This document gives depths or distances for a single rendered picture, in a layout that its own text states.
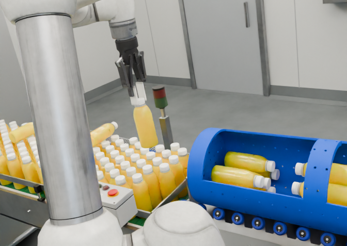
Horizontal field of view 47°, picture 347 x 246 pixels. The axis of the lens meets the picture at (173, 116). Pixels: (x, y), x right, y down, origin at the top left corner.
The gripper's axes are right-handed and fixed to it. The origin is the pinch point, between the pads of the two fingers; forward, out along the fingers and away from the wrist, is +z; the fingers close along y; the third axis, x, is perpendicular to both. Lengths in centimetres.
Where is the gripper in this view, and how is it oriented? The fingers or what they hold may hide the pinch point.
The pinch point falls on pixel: (137, 94)
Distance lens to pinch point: 144.0
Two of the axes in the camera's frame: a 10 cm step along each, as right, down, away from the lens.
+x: -8.2, -0.7, 5.6
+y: 5.4, -3.9, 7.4
